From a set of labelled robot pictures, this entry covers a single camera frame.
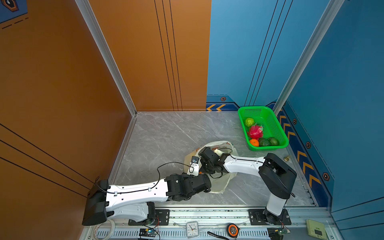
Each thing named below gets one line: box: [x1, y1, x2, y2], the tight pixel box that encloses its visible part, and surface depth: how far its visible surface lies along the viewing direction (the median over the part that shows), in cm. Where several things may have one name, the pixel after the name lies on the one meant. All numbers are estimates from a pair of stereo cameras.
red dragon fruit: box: [247, 124, 264, 140], surface depth 99 cm
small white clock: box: [186, 221, 199, 238], surface depth 70 cm
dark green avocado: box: [258, 137, 271, 147], surface depth 98 cm
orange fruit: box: [249, 139, 260, 147], surface depth 98 cm
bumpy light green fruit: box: [244, 117, 255, 127], surface depth 107 cm
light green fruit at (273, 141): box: [268, 137, 280, 146], surface depth 98 cm
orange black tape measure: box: [227, 223, 241, 238], surface depth 69 cm
